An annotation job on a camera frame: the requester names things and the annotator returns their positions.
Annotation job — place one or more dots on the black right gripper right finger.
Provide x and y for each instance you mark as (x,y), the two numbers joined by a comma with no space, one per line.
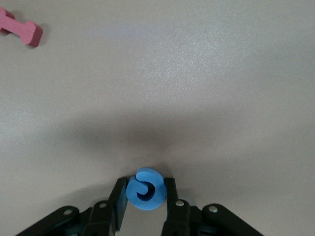
(172,196)

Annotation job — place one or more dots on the red letter I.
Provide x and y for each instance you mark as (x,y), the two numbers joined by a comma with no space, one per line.
(22,30)

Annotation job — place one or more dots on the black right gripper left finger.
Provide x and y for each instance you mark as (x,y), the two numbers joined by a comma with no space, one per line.
(118,196)

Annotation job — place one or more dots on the blue letter C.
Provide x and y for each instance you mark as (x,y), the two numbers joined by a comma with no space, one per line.
(133,194)

